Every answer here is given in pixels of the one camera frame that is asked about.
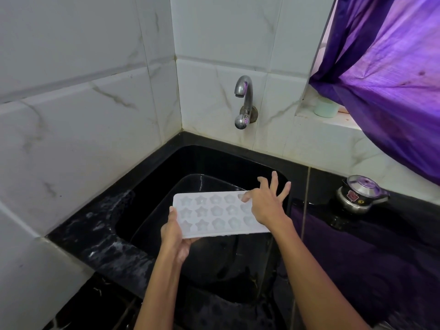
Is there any person's left hand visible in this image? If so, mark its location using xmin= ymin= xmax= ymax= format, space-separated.
xmin=160 ymin=206 xmax=201 ymax=264

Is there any person's right hand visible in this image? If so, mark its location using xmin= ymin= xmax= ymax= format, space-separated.
xmin=241 ymin=171 xmax=292 ymax=228

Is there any white star ice tray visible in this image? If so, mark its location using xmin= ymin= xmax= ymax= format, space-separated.
xmin=172 ymin=190 xmax=271 ymax=240

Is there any person's right forearm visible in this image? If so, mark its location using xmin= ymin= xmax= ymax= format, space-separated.
xmin=267 ymin=216 xmax=372 ymax=330

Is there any person's left forearm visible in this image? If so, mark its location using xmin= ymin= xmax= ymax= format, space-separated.
xmin=133 ymin=247 xmax=183 ymax=330

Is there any black sink basin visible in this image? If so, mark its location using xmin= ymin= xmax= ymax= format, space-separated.
xmin=113 ymin=144 xmax=293 ymax=304

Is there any steel pressure cooker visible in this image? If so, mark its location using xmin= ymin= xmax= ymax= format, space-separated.
xmin=335 ymin=175 xmax=391 ymax=215

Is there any pale green cup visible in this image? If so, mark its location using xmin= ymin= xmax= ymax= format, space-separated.
xmin=313 ymin=96 xmax=340 ymax=118

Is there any purple curtain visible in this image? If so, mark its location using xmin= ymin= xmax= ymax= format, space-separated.
xmin=309 ymin=0 xmax=440 ymax=187

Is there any chrome wall tap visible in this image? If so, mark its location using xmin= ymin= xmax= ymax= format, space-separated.
xmin=234 ymin=75 xmax=258 ymax=130

